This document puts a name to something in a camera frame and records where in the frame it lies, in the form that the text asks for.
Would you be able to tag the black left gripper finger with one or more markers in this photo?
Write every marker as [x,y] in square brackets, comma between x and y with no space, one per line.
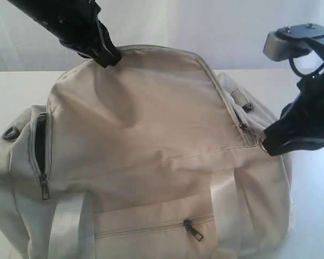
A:
[104,58]
[112,54]

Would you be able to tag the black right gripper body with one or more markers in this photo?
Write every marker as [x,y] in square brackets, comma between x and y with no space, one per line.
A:
[311,102]

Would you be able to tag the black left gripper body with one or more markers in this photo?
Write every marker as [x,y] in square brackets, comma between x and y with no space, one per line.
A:
[78,27]

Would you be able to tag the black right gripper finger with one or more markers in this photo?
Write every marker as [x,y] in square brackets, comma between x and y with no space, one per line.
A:
[288,126]
[279,146]

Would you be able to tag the beige fabric duffel bag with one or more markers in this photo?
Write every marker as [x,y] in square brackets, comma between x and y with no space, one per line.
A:
[156,157]

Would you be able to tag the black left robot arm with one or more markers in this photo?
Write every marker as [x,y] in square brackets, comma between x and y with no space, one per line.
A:
[43,13]

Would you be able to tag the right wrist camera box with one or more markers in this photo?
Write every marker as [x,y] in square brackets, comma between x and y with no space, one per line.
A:
[294,41]

